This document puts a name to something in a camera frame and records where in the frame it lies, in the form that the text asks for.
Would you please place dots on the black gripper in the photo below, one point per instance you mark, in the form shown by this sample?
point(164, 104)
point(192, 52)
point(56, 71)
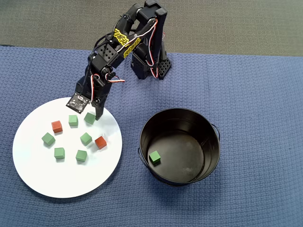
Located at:
point(99, 107)

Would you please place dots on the green cube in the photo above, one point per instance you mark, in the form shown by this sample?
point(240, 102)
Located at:
point(89, 118)
point(154, 157)
point(86, 138)
point(81, 155)
point(59, 153)
point(73, 120)
point(48, 139)

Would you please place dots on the white round plate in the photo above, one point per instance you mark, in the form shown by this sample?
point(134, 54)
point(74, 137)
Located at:
point(71, 179)

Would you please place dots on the red cube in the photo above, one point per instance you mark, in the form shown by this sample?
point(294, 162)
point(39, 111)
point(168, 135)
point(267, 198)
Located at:
point(100, 142)
point(57, 126)

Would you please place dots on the black metal bucket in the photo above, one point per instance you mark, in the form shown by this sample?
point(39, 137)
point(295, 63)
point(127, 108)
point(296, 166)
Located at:
point(180, 123)

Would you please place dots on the blue waffle-weave cloth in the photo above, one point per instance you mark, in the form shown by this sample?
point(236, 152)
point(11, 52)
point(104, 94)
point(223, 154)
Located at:
point(236, 118)

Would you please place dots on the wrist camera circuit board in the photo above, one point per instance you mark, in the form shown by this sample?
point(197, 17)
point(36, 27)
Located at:
point(78, 103)

